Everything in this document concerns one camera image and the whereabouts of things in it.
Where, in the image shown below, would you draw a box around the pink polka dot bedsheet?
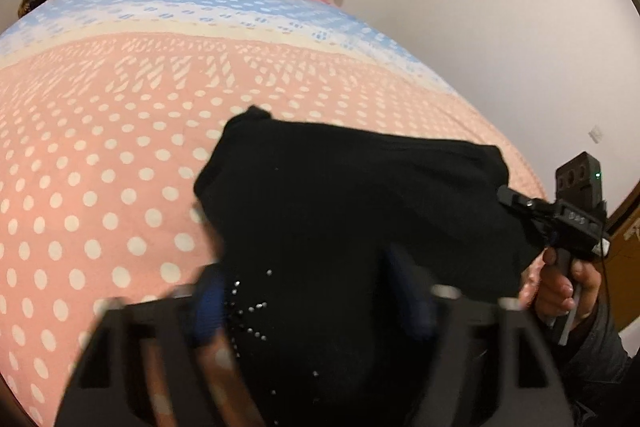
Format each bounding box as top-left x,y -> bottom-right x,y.
0,0 -> 551,427

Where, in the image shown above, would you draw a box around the person's right forearm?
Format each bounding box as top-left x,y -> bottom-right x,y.
555,297 -> 636,427

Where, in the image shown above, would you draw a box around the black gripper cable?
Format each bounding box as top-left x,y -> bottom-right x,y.
597,207 -> 612,310

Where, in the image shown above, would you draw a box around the brown wooden door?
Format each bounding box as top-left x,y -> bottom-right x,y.
602,192 -> 640,333

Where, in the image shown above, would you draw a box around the person's right hand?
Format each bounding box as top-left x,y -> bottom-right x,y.
519,247 -> 603,320

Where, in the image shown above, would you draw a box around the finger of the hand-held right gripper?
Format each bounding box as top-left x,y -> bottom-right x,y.
497,186 -> 552,222
527,216 -> 558,249

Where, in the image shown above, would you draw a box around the black pants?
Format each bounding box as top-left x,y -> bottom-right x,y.
192,105 -> 541,427

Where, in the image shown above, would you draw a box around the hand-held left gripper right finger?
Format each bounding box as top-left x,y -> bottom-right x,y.
385,247 -> 576,427

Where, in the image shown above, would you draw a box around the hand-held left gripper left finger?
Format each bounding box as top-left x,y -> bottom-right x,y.
52,264 -> 266,427

